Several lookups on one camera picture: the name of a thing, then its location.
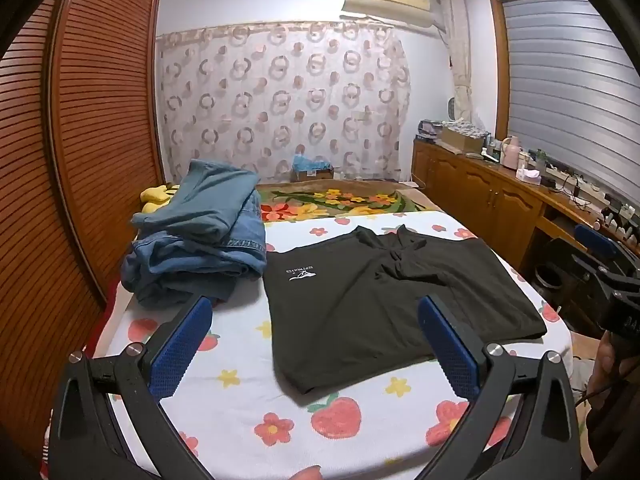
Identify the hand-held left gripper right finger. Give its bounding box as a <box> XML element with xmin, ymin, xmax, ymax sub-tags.
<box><xmin>416</xmin><ymin>295</ymin><xmax>586</xmax><ymax>480</ymax></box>

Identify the person's right hand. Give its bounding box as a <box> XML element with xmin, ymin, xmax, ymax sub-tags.
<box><xmin>587</xmin><ymin>332</ymin><xmax>627</xmax><ymax>402</ymax></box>

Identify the dark trash bin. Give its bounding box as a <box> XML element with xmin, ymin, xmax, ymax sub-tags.
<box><xmin>535</xmin><ymin>262</ymin><xmax>568</xmax><ymax>291</ymax></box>

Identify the pile of blue jeans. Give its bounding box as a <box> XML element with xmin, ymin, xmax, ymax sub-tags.
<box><xmin>122</xmin><ymin>159</ymin><xmax>268</xmax><ymax>309</ymax></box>

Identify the floral blanket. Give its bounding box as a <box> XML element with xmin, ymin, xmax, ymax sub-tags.
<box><xmin>255</xmin><ymin>181</ymin><xmax>446</xmax><ymax>223</ymax></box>

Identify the white fruit-print bed sheet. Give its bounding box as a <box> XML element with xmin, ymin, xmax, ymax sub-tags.
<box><xmin>92</xmin><ymin>210</ymin><xmax>573</xmax><ymax>480</ymax></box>

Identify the wooden louvered wardrobe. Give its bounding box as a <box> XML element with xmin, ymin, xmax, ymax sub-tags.
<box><xmin>0</xmin><ymin>0</ymin><xmax>168</xmax><ymax>461</ymax></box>

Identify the yellow plush toy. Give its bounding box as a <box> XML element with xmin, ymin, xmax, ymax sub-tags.
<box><xmin>138</xmin><ymin>184</ymin><xmax>180</xmax><ymax>215</ymax></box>

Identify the wooden cabinet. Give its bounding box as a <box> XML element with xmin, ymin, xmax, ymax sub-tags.
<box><xmin>411</xmin><ymin>137</ymin><xmax>640</xmax><ymax>311</ymax></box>

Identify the person's dark clothing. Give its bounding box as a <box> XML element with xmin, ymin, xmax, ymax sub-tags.
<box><xmin>575</xmin><ymin>390</ymin><xmax>640</xmax><ymax>480</ymax></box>

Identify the grey window blind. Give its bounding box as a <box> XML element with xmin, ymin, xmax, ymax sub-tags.
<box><xmin>500</xmin><ymin>0</ymin><xmax>640</xmax><ymax>201</ymax></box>

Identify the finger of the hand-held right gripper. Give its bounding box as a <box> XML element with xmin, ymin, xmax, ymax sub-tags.
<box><xmin>573</xmin><ymin>224</ymin><xmax>640</xmax><ymax>262</ymax></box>
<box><xmin>570</xmin><ymin>254</ymin><xmax>632</xmax><ymax>285</ymax></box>

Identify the black t-shirt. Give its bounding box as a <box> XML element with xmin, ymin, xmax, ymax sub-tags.
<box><xmin>262</xmin><ymin>225</ymin><xmax>548</xmax><ymax>395</ymax></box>

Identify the wooden window frame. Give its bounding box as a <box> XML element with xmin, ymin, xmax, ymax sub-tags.
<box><xmin>487</xmin><ymin>0</ymin><xmax>512</xmax><ymax>142</ymax></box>

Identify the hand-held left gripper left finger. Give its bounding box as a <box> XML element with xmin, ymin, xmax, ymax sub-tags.
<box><xmin>47</xmin><ymin>295</ymin><xmax>216</xmax><ymax>480</ymax></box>

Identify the white air conditioner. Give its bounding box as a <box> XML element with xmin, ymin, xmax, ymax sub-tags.
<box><xmin>341</xmin><ymin>0</ymin><xmax>436</xmax><ymax>28</ymax></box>

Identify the open cardboard box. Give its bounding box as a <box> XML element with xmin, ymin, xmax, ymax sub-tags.
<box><xmin>439</xmin><ymin>125</ymin><xmax>488</xmax><ymax>155</ymax></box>

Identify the light blue cloth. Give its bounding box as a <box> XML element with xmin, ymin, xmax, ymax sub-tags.
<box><xmin>292</xmin><ymin>155</ymin><xmax>333</xmax><ymax>173</ymax></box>

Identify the circle-patterned curtain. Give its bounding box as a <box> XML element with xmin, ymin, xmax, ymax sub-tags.
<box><xmin>156</xmin><ymin>22</ymin><xmax>412</xmax><ymax>184</ymax></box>

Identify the pink kettle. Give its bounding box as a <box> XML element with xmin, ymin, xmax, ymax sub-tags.
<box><xmin>501</xmin><ymin>136</ymin><xmax>521</xmax><ymax>170</ymax></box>

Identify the tied white curtain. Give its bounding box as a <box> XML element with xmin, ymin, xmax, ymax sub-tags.
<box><xmin>439</xmin><ymin>0</ymin><xmax>476</xmax><ymax>126</ymax></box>

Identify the small cardboard box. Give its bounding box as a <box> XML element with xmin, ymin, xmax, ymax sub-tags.
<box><xmin>291</xmin><ymin>167</ymin><xmax>335</xmax><ymax>183</ymax></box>

